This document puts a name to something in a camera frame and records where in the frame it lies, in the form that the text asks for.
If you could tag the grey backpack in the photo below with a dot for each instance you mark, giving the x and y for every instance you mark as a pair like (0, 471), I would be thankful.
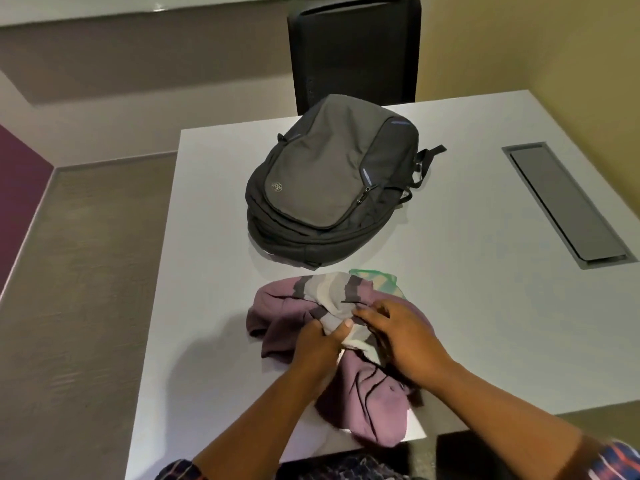
(325, 174)

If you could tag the white table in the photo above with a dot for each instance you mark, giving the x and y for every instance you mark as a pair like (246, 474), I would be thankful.
(500, 294)

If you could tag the person's right hand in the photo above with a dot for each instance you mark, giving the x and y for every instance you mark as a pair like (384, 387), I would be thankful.
(410, 344)

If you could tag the person's left hand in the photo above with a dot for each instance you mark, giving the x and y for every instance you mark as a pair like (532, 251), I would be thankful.
(315, 352)

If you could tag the black chair with armrests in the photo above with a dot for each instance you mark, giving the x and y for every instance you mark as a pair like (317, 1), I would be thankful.
(465, 459)

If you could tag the person's left forearm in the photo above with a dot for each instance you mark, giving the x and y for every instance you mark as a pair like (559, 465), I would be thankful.
(255, 429)

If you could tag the white wall board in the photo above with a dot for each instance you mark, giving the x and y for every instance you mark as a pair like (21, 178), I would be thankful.
(100, 7)

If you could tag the person's right forearm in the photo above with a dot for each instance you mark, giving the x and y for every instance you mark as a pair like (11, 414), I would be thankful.
(510, 429)

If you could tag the purple striped t-shirt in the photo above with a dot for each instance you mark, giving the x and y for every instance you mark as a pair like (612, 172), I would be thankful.
(370, 404)

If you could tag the green white striped towel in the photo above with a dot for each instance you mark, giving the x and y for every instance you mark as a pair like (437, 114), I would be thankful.
(380, 279)

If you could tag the black mesh-back chair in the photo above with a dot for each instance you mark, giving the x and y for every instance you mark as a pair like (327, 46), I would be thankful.
(355, 54)

